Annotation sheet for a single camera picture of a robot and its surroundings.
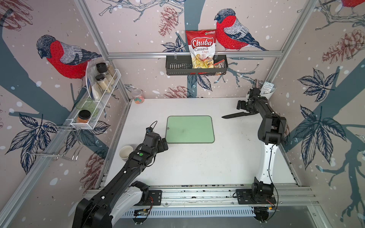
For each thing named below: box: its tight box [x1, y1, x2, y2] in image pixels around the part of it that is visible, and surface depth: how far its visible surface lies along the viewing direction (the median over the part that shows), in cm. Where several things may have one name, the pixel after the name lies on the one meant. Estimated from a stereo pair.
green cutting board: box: [165, 115, 215, 144], surface depth 103 cm
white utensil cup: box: [259, 87, 277, 102], surface depth 107 cm
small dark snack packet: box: [213, 59, 226, 69], surface depth 88 cm
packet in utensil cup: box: [259, 81, 275, 95], surface depth 109 cm
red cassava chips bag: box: [185, 29, 217, 69], surface depth 83 cm
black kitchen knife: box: [221, 110, 259, 119], surface depth 112 cm
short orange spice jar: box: [76, 109, 91, 124], surface depth 61 cm
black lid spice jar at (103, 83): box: [95, 74, 111, 94], surface depth 78 cm
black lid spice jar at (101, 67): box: [96, 62, 116, 86], surface depth 81 cm
